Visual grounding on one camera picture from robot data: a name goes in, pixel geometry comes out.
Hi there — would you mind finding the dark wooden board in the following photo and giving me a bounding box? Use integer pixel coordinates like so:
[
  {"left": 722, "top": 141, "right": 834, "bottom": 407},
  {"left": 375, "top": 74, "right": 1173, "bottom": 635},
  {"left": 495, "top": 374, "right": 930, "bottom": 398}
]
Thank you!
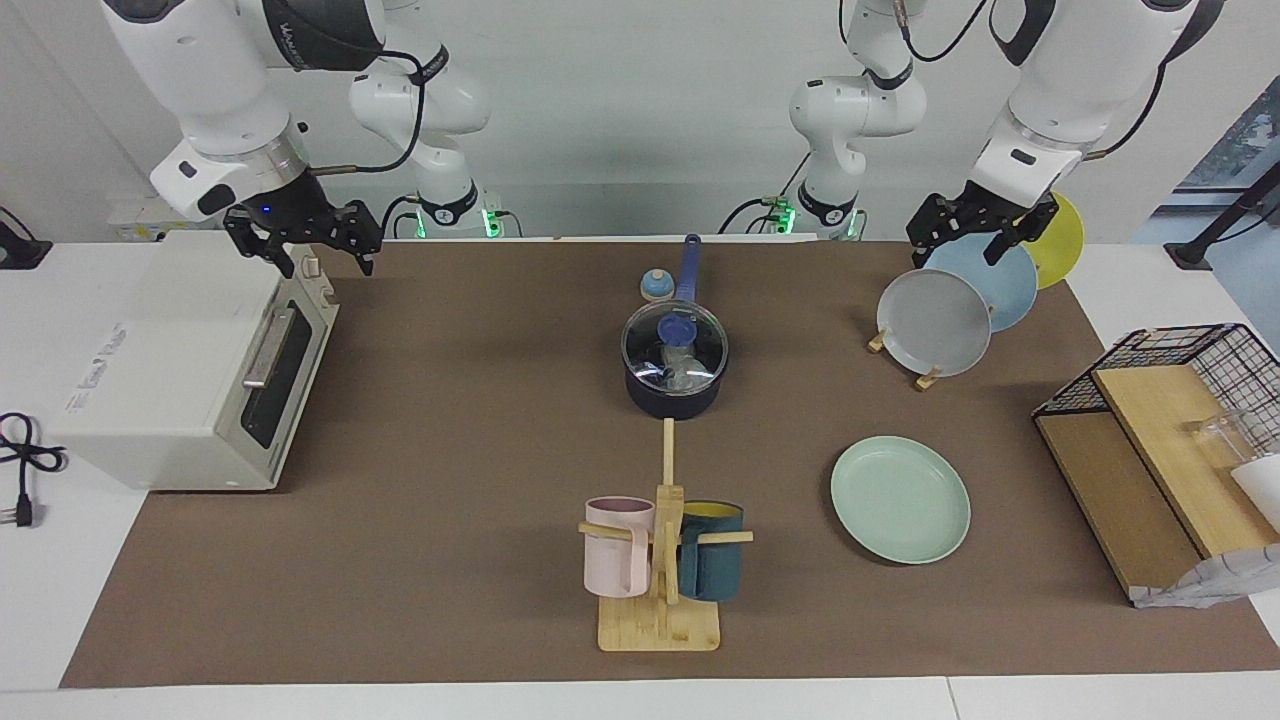
[{"left": 1035, "top": 412, "right": 1206, "bottom": 601}]

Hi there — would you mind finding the white cup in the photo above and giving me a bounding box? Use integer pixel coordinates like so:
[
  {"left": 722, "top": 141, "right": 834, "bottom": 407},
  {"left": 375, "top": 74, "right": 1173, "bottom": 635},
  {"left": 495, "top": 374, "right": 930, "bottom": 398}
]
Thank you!
[{"left": 1230, "top": 455, "right": 1280, "bottom": 531}]

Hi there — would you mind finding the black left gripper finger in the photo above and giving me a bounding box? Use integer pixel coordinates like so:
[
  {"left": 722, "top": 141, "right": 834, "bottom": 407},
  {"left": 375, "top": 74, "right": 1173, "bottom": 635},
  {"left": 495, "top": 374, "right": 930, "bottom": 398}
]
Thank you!
[
  {"left": 985, "top": 198, "right": 1061, "bottom": 267},
  {"left": 907, "top": 193, "right": 969, "bottom": 269}
]

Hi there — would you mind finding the wooden mug tree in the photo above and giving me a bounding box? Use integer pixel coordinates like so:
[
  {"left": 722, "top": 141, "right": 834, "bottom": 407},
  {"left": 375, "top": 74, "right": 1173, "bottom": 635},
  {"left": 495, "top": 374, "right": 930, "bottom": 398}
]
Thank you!
[{"left": 578, "top": 418, "right": 754, "bottom": 653}]

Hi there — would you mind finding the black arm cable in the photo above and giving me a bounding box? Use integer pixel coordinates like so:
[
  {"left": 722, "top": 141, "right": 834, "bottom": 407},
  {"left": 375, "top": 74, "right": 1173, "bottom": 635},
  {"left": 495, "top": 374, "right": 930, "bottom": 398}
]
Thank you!
[
  {"left": 895, "top": 0, "right": 1171, "bottom": 161},
  {"left": 300, "top": 48, "right": 431, "bottom": 177}
]

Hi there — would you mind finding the light wooden board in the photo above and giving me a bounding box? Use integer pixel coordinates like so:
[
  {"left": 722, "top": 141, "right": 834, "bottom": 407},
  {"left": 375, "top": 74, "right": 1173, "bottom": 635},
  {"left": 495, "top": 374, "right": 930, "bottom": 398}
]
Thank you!
[{"left": 1092, "top": 365, "right": 1280, "bottom": 559}]

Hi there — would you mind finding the yellow plate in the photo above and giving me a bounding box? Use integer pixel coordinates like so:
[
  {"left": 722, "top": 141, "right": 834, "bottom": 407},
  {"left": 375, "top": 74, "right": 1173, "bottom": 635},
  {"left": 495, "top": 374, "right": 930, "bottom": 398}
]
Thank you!
[{"left": 1020, "top": 192, "right": 1085, "bottom": 291}]

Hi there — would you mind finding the mint green plate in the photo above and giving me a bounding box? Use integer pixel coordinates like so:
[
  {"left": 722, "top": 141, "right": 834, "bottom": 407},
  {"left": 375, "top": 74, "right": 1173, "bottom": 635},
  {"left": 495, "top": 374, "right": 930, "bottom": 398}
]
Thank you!
[{"left": 830, "top": 435, "right": 972, "bottom": 566}]

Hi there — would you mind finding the grey plate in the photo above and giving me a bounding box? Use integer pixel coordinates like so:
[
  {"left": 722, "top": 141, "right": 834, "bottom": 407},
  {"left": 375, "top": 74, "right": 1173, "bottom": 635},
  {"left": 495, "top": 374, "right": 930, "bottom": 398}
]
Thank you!
[{"left": 877, "top": 269, "right": 993, "bottom": 378}]

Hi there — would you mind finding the black power cable with plug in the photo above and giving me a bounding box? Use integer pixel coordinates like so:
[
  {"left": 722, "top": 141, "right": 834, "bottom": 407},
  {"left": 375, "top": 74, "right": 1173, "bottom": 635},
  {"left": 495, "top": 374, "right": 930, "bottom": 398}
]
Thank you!
[{"left": 0, "top": 412, "right": 66, "bottom": 529}]

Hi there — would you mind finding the grey patterned cloth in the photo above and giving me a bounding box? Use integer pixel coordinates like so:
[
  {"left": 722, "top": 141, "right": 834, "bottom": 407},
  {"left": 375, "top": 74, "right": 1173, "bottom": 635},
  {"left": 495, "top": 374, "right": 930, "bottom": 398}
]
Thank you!
[{"left": 1130, "top": 545, "right": 1280, "bottom": 609}]

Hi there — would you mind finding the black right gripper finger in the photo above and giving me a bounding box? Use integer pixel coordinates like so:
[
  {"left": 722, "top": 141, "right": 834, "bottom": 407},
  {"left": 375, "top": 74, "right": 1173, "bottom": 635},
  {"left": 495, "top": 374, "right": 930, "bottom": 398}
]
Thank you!
[
  {"left": 224, "top": 205, "right": 298, "bottom": 279},
  {"left": 318, "top": 200, "right": 383, "bottom": 277}
]

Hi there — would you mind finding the light blue plate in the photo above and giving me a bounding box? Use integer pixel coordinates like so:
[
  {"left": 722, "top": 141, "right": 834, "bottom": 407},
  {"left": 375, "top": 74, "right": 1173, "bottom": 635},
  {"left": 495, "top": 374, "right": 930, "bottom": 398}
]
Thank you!
[{"left": 922, "top": 233, "right": 1039, "bottom": 333}]

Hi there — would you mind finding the clear glass cup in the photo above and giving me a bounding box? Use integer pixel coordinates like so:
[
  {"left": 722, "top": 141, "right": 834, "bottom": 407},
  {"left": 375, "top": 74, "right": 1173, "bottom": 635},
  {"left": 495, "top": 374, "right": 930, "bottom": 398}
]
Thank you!
[{"left": 1188, "top": 410, "right": 1263, "bottom": 471}]

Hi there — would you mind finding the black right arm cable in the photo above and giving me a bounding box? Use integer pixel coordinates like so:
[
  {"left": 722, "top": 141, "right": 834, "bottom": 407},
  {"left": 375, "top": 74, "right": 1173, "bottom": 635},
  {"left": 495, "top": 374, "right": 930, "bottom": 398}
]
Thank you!
[{"left": 300, "top": 48, "right": 431, "bottom": 177}]

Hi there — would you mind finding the glass lid with blue knob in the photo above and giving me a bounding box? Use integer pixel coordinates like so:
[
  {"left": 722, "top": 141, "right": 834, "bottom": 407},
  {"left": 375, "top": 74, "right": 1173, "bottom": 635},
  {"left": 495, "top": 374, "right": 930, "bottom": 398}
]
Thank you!
[{"left": 621, "top": 300, "right": 729, "bottom": 397}]

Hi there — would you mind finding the window pane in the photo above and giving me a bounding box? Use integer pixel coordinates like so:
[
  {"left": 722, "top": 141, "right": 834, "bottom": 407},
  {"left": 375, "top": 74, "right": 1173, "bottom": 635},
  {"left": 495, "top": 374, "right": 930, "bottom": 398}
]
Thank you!
[{"left": 1175, "top": 75, "right": 1280, "bottom": 191}]

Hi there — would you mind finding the pink mug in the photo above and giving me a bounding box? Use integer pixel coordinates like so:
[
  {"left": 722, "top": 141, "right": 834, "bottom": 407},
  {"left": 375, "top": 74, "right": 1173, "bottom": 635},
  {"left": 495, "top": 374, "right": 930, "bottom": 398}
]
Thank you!
[{"left": 584, "top": 497, "right": 657, "bottom": 599}]

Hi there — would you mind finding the black wire basket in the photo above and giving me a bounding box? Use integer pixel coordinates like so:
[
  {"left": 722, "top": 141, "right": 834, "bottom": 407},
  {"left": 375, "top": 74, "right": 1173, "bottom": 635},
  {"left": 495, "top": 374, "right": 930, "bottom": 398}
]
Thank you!
[{"left": 1032, "top": 323, "right": 1280, "bottom": 461}]

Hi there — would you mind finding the dark blue saucepan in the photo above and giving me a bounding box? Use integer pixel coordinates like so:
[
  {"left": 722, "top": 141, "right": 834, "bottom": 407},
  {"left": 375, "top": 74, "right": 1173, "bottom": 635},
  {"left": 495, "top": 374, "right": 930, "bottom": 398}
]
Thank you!
[{"left": 622, "top": 234, "right": 729, "bottom": 419}]

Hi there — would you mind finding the brown table mat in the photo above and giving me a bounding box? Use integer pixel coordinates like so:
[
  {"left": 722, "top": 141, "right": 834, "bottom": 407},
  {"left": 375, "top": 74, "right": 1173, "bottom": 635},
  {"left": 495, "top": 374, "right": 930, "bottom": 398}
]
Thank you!
[{"left": 60, "top": 240, "right": 1280, "bottom": 689}]

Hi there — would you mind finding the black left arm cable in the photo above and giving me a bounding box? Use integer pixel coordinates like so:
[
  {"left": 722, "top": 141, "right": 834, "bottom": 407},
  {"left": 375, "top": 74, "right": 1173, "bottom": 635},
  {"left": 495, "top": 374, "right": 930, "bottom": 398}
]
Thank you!
[{"left": 895, "top": 0, "right": 1171, "bottom": 161}]

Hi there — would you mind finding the dark teal mug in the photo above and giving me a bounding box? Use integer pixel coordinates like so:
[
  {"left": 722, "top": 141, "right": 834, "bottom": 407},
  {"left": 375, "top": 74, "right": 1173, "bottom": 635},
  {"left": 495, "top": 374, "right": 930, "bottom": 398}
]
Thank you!
[{"left": 677, "top": 501, "right": 745, "bottom": 602}]

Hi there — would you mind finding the black clamp base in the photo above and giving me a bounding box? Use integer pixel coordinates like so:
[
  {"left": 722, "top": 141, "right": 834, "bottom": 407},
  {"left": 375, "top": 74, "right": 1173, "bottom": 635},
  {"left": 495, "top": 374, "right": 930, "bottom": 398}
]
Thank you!
[{"left": 0, "top": 205, "right": 53, "bottom": 269}]

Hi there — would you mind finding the wooden plate rack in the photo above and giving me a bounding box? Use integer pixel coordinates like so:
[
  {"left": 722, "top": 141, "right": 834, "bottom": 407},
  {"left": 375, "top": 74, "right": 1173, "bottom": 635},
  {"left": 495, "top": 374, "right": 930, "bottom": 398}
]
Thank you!
[{"left": 867, "top": 325, "right": 943, "bottom": 392}]

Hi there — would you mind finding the black stand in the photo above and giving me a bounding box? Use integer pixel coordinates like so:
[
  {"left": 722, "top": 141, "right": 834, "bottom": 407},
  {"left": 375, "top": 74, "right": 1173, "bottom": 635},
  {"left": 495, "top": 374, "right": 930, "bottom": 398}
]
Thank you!
[{"left": 1165, "top": 160, "right": 1280, "bottom": 269}]

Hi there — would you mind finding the white toaster oven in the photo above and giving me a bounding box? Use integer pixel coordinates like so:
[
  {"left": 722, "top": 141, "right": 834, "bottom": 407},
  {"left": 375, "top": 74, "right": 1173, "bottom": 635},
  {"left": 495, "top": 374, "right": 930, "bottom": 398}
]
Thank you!
[{"left": 48, "top": 232, "right": 341, "bottom": 493}]

